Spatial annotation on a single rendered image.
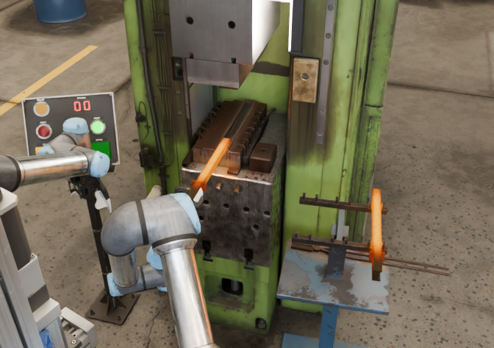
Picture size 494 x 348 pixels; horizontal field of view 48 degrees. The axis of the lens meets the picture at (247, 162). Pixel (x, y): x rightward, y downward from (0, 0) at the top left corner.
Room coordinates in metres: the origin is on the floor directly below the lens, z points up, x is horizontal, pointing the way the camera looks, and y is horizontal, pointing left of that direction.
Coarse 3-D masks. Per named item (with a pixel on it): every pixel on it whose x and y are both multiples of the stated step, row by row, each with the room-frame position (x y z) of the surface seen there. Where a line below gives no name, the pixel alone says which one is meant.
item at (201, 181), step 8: (224, 144) 1.82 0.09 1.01; (216, 152) 1.76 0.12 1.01; (224, 152) 1.79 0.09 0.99; (216, 160) 1.70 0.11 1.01; (208, 168) 1.65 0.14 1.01; (200, 176) 1.60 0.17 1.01; (208, 176) 1.61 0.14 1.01; (192, 184) 1.56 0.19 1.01; (200, 184) 1.55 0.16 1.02; (192, 192) 1.50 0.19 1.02
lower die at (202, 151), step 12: (228, 108) 2.17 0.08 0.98; (240, 108) 2.13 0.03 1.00; (252, 108) 2.13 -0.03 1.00; (264, 108) 2.14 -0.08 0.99; (216, 120) 2.06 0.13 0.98; (228, 120) 2.04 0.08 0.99; (252, 120) 2.04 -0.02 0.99; (204, 132) 1.96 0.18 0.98; (216, 132) 1.94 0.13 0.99; (240, 132) 1.94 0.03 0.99; (252, 132) 1.95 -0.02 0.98; (204, 144) 1.87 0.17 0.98; (216, 144) 1.85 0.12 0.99; (204, 156) 1.82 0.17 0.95; (228, 156) 1.80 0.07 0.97; (240, 156) 1.79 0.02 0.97
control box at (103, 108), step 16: (48, 96) 1.86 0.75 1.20; (64, 96) 1.87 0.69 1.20; (80, 96) 1.87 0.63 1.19; (96, 96) 1.88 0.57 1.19; (112, 96) 1.89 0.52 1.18; (32, 112) 1.82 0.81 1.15; (48, 112) 1.83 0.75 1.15; (64, 112) 1.84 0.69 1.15; (80, 112) 1.84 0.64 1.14; (96, 112) 1.85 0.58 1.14; (112, 112) 1.86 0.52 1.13; (32, 128) 1.79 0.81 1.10; (112, 128) 1.83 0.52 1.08; (32, 144) 1.76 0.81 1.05; (112, 144) 1.80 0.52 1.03; (112, 160) 1.76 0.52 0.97
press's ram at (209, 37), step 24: (168, 0) 1.85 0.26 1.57; (192, 0) 1.83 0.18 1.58; (216, 0) 1.80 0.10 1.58; (240, 0) 1.78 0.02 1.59; (264, 0) 1.91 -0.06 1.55; (288, 0) 1.93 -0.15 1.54; (192, 24) 1.83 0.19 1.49; (216, 24) 1.81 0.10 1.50; (240, 24) 1.78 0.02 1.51; (264, 24) 1.92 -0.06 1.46; (192, 48) 1.83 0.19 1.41; (216, 48) 1.81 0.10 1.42; (240, 48) 1.78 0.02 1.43
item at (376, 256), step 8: (376, 192) 1.61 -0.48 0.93; (376, 200) 1.56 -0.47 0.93; (376, 208) 1.51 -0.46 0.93; (376, 216) 1.47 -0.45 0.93; (376, 224) 1.42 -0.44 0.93; (376, 232) 1.38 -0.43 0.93; (376, 240) 1.35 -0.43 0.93; (376, 248) 1.31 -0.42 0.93; (376, 256) 1.26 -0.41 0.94; (376, 264) 1.23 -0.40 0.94; (376, 272) 1.20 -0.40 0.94; (376, 280) 1.20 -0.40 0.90
